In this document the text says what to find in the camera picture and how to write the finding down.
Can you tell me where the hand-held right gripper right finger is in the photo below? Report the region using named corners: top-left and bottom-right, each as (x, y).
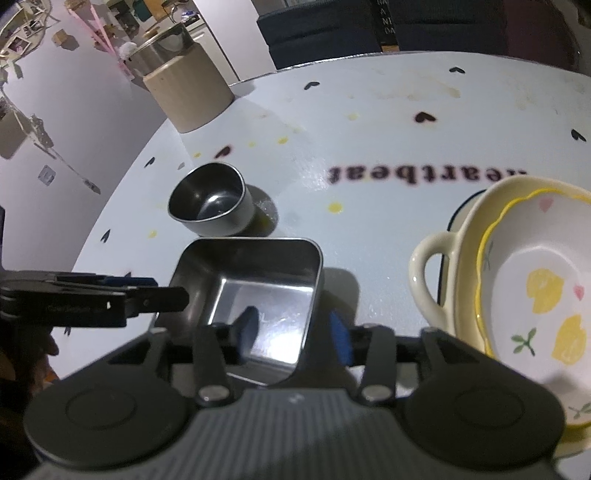
top-left (329, 311), bottom-right (522, 408)

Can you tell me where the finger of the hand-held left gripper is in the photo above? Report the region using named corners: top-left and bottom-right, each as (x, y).
top-left (124, 285), bottom-right (190, 320)
top-left (55, 273), bottom-right (156, 289)

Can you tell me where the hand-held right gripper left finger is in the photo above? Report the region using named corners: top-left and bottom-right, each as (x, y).
top-left (108, 307), bottom-right (260, 408)

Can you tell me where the rectangular stainless steel tray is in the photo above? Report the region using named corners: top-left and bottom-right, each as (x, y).
top-left (150, 237), bottom-right (324, 388)

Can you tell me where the round stainless steel bowl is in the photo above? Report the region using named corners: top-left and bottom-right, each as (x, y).
top-left (167, 161), bottom-right (254, 237)

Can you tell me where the cream two-handled ceramic bowl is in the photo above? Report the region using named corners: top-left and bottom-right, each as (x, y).
top-left (409, 176), bottom-right (591, 457)

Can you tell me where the white plate with dark rim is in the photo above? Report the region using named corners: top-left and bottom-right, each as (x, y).
top-left (442, 188), bottom-right (491, 324)

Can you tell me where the yellow-rimmed floral ceramic bowl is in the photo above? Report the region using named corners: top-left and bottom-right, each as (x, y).
top-left (475, 187), bottom-right (591, 437)

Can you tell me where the person's left hand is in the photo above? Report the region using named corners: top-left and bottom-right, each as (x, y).
top-left (0, 325), bottom-right (61, 388)

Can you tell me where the beige cylindrical canister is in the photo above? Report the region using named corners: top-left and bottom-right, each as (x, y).
top-left (142, 41), bottom-right (236, 134)

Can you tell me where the pink ribbon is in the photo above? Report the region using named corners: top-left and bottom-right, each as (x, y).
top-left (69, 0), bottom-right (127, 72)

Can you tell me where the dark blue padded chair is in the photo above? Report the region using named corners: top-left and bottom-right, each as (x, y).
top-left (394, 0), bottom-right (511, 55)
top-left (256, 0), bottom-right (384, 70)

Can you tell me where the black lettered board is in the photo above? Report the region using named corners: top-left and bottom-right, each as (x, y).
top-left (375, 0), bottom-right (402, 52)

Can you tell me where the maroon chair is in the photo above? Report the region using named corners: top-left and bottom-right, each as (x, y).
top-left (503, 0), bottom-right (585, 72)

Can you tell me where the hanging wall photo garland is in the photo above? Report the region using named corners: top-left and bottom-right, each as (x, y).
top-left (0, 0), bottom-right (102, 197)

